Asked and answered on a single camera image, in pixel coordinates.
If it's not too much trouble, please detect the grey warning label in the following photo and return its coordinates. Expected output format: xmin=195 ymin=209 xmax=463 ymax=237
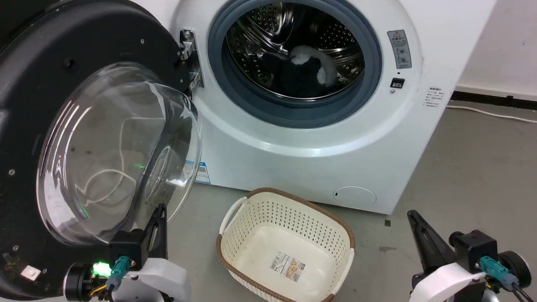
xmin=387 ymin=30 xmax=412 ymax=70

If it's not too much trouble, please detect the paper product label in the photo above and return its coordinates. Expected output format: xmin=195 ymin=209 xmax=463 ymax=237
xmin=269 ymin=252 xmax=306 ymax=282

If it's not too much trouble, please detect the white front-load washing machine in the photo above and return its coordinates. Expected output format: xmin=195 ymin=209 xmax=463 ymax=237
xmin=130 ymin=0 xmax=498 ymax=215

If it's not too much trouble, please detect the white fluffy garment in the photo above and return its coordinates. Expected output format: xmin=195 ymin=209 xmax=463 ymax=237
xmin=289 ymin=45 xmax=337 ymax=87

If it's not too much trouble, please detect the white floor cable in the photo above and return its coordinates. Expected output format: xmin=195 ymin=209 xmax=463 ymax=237
xmin=446 ymin=105 xmax=537 ymax=124

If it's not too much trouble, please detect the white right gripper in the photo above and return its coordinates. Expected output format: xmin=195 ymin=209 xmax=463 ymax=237
xmin=408 ymin=210 xmax=488 ymax=302

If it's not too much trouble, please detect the perforated steel drum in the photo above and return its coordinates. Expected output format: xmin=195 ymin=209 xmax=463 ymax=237
xmin=226 ymin=0 xmax=365 ymax=101

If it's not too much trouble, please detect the dark garment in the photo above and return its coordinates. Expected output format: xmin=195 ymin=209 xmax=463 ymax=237
xmin=258 ymin=52 xmax=336 ymax=99

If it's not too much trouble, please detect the teal right connector cable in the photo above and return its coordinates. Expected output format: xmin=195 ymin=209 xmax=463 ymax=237
xmin=480 ymin=257 xmax=537 ymax=302

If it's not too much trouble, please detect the white text sticker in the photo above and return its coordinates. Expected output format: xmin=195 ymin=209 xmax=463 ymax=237
xmin=423 ymin=87 xmax=446 ymax=109

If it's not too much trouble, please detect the metal door hinge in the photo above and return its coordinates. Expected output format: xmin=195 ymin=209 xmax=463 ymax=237
xmin=180 ymin=29 xmax=205 ymax=89

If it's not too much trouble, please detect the blue and white sticker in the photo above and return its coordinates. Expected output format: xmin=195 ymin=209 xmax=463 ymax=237
xmin=183 ymin=161 xmax=211 ymax=185

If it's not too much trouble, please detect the black baseboard strip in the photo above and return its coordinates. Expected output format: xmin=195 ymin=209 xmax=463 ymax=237
xmin=451 ymin=86 xmax=537 ymax=112

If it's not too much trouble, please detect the teal left connector cable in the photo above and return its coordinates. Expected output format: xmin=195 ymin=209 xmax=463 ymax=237
xmin=105 ymin=256 xmax=131 ymax=294

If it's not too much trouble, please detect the teal connector cable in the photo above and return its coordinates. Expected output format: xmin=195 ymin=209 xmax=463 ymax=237
xmin=105 ymin=256 xmax=131 ymax=294
xmin=480 ymin=257 xmax=537 ymax=302

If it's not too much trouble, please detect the round filter cover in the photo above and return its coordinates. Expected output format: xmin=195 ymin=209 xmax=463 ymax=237
xmin=333 ymin=186 xmax=377 ymax=208

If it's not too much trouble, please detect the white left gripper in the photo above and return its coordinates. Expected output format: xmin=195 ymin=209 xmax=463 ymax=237
xmin=111 ymin=204 xmax=193 ymax=302

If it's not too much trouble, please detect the black washer door with glass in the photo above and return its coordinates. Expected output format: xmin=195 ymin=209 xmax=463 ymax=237
xmin=0 ymin=0 xmax=203 ymax=301

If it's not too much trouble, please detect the cream perforated laundry basket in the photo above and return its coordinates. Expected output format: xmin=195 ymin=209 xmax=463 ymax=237
xmin=216 ymin=187 xmax=356 ymax=302

